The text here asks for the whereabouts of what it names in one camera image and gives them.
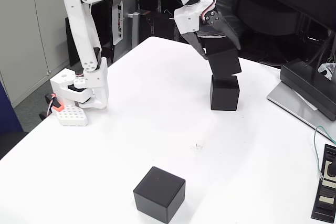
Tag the grey metal cabinet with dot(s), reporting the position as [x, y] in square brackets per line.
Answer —
[15, 37]

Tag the white plastic bag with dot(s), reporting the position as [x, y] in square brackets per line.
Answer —
[326, 68]

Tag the silver monitor stand base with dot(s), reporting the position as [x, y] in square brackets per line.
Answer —
[288, 103]

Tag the grey metal post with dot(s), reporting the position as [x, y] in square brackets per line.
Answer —
[135, 32]

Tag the blue partition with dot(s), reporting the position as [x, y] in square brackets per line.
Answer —
[8, 113]

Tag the black cube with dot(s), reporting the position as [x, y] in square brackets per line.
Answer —
[225, 98]
[225, 64]
[157, 195]

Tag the black computer case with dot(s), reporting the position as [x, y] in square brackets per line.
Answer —
[160, 27]

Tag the orange black controller board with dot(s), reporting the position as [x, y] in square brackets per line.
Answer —
[58, 107]

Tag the black office chair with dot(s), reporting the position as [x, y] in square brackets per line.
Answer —
[267, 16]

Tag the black plastic tray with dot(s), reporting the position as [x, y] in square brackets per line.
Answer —
[321, 208]

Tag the bin with clear plastic bag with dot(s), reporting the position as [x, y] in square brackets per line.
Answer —
[227, 1]

